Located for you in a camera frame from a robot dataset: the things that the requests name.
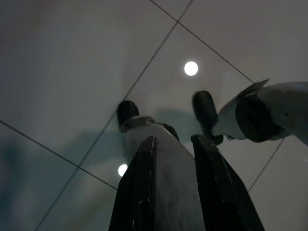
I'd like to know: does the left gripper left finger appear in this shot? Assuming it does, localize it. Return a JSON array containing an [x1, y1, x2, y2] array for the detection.
[[107, 135, 160, 231]]

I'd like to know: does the robot right leg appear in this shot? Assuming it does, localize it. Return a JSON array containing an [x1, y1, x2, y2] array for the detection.
[[211, 78, 308, 146]]

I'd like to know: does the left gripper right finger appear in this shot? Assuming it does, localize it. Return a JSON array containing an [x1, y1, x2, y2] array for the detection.
[[191, 134, 265, 231]]

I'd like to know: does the robot leg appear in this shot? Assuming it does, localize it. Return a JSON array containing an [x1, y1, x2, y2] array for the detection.
[[211, 78, 308, 146], [120, 115, 202, 231]]

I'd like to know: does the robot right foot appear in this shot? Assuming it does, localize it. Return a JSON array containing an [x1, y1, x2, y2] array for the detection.
[[192, 90, 224, 145]]

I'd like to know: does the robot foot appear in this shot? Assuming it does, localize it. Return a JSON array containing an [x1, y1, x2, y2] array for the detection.
[[192, 90, 224, 145], [117, 100, 180, 141]]

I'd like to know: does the robot left leg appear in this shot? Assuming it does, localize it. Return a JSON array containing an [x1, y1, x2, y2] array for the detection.
[[120, 115, 202, 231]]

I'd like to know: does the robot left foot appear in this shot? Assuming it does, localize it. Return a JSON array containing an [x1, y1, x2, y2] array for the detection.
[[117, 100, 180, 141]]

